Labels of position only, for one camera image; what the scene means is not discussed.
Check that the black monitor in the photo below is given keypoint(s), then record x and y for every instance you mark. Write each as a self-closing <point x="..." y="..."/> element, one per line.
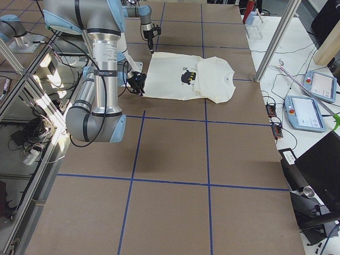
<point x="319" y="166"/>

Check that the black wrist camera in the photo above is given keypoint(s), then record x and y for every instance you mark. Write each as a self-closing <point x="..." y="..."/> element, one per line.
<point x="156" y="30"/>

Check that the blue plastic cup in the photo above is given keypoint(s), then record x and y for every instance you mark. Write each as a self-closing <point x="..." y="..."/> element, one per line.
<point x="250" y="18"/>

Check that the metal reacher grabber tool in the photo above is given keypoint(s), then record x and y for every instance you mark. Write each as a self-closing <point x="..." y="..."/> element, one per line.
<point x="321" y="103"/>

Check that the clear acrylic rack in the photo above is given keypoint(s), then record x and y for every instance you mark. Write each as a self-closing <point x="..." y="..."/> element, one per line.
<point x="254" y="31"/>

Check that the blue teach pendant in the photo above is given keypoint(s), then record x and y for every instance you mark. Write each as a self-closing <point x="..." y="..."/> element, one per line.
<point x="304" y="114"/>
<point x="321" y="85"/>

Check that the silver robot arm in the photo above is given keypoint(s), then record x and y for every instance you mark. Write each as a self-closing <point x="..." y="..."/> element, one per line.
<point x="144" y="13"/>
<point x="95" y="115"/>

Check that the near blue teach pendant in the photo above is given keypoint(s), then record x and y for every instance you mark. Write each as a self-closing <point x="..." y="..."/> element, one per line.
<point x="304" y="114"/>

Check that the aluminium frame post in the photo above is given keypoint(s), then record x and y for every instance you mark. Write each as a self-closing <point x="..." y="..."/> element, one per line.
<point x="277" y="37"/>

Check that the far blue teach pendant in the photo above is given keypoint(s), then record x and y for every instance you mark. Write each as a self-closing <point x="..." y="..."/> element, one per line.
<point x="321" y="85"/>

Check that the steel cup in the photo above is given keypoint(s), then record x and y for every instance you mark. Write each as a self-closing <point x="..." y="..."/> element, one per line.
<point x="306" y="192"/>

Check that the black box with label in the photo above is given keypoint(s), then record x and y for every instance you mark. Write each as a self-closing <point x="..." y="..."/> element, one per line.
<point x="289" y="168"/>

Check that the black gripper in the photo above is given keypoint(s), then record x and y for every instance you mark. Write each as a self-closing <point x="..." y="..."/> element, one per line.
<point x="149" y="35"/>
<point x="133" y="80"/>

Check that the cream long-sleeve cat shirt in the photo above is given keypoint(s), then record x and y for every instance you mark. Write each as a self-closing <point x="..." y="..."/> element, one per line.
<point x="186" y="77"/>

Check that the red cylinder bottle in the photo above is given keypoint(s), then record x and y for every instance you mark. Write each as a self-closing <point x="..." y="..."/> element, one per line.
<point x="249" y="7"/>

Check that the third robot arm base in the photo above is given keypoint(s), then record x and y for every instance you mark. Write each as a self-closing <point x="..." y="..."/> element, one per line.
<point x="14" y="32"/>

